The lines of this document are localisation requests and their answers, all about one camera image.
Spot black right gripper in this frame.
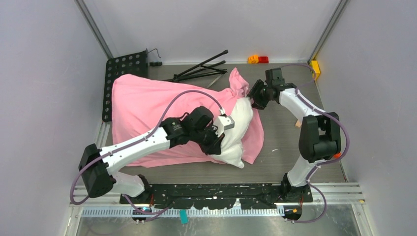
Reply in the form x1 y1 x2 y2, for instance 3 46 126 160
244 79 273 110

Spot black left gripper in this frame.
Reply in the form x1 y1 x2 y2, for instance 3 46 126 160
191 124 225 157

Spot white pillow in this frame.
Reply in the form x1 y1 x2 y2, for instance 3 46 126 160
211 98 253 169

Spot pink pillowcase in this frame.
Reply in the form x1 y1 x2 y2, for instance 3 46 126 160
112 69 264 168

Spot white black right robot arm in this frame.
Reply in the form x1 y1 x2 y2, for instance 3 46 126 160
248 68 341 202

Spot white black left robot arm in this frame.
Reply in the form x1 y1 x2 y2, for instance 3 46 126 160
79 106 234 204

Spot red toy block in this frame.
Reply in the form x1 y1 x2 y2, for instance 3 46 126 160
258 56 269 63

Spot orange toy block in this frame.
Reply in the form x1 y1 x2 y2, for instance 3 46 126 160
247 55 259 64

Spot black folded tripod stand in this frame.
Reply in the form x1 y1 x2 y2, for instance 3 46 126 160
162 50 229 83

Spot yellow toy block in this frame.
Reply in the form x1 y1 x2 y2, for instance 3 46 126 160
309 60 321 81

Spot teal tape piece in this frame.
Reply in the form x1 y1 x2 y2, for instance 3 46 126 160
179 209 188 225

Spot small orange-red toy block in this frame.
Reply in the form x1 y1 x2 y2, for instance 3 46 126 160
333 153 342 159

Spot black perforated music stand tray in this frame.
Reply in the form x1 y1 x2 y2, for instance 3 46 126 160
102 50 149 122

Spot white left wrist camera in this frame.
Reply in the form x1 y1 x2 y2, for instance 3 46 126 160
213 114 235 137

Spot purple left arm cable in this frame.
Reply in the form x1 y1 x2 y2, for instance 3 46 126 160
70 89 226 223

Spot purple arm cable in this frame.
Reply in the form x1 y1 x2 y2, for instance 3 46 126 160
280 63 351 224
70 89 226 223

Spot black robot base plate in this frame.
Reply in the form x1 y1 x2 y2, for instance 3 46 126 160
129 183 313 210

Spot aluminium slotted rail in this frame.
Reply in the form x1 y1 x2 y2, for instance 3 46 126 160
81 205 333 218

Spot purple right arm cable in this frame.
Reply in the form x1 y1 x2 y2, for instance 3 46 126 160
280 63 351 224

